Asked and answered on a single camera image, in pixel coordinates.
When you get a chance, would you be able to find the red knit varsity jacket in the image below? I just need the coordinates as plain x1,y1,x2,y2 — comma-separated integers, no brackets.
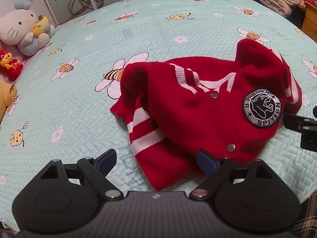
111,39,302,191

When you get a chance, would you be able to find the plaid dark bed sheet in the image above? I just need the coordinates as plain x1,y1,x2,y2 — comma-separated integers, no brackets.
293,191,317,238

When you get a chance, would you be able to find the wooden orange cabinet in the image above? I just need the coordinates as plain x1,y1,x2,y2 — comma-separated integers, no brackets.
301,1,317,42

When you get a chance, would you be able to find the yellow plush toy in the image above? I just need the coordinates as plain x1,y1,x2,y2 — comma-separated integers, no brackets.
0,80,17,121

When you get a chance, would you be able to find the red small plush toy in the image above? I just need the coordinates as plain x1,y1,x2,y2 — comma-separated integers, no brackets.
0,50,23,81

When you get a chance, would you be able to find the white cat plush toy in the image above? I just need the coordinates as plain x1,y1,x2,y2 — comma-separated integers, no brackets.
1,0,55,57

